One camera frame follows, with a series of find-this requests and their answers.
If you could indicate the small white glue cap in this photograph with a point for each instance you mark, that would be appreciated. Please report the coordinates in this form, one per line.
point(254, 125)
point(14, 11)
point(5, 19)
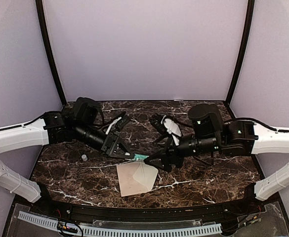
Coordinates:
point(84, 158)

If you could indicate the white slotted cable duct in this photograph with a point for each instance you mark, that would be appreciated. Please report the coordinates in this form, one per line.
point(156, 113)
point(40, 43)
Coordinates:
point(100, 228)

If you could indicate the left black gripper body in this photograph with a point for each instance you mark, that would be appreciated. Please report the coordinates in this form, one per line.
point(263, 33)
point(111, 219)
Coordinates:
point(111, 138)

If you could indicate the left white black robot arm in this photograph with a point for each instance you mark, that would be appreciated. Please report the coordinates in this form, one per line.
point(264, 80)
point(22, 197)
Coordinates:
point(84, 122)

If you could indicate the white green glue stick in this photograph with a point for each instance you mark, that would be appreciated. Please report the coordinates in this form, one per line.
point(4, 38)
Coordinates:
point(139, 157)

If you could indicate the beige paper envelope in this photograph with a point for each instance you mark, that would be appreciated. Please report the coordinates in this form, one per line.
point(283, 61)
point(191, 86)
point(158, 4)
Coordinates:
point(136, 178)

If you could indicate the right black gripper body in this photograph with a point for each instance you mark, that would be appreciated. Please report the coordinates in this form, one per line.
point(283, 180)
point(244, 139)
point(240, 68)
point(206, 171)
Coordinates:
point(172, 151)

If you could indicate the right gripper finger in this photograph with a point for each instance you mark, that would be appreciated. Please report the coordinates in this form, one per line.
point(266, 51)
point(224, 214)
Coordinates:
point(164, 141)
point(159, 161)

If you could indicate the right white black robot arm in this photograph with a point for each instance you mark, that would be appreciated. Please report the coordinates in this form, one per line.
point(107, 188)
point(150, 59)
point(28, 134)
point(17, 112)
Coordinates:
point(236, 137)

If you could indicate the small circuit board with wires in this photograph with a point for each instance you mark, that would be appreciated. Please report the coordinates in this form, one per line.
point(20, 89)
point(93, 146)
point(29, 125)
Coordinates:
point(64, 229)

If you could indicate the left black frame post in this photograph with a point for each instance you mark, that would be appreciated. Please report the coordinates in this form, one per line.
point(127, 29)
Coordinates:
point(49, 53)

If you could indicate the black curved front rail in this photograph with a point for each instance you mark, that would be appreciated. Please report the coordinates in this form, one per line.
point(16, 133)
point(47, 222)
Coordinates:
point(229, 212)

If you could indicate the black frame post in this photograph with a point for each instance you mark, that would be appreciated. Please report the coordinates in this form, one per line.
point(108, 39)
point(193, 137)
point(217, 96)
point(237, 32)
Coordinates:
point(49, 53)
point(241, 53)

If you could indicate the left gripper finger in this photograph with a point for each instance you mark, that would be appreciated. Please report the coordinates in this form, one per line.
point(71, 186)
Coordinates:
point(123, 148)
point(121, 155)

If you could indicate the right black frame post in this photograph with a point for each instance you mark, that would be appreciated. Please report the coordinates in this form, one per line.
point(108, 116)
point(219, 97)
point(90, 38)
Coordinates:
point(241, 53)

